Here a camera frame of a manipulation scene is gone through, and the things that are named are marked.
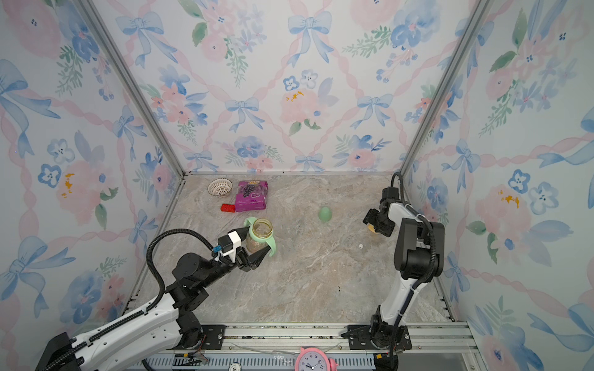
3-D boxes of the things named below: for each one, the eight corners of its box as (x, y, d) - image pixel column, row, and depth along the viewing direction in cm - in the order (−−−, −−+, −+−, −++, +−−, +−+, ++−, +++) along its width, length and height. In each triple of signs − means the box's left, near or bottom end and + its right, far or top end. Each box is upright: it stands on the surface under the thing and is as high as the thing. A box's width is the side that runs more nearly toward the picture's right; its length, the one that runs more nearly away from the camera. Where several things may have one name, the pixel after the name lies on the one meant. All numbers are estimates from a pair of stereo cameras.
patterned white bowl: (209, 196, 113) (206, 189, 109) (213, 185, 117) (210, 178, 113) (232, 196, 113) (229, 189, 109) (234, 185, 117) (232, 178, 113)
